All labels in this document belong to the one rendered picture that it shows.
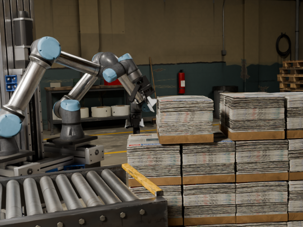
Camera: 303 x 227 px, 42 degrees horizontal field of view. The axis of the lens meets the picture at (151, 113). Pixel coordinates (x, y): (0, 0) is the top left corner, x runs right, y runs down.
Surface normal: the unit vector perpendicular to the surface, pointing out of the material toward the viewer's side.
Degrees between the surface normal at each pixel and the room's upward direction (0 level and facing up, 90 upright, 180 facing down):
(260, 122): 90
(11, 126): 96
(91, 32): 90
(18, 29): 90
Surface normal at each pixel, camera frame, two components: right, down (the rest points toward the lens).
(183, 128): 0.03, 0.11
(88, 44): 0.33, 0.10
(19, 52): -0.55, 0.11
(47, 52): 0.57, -0.04
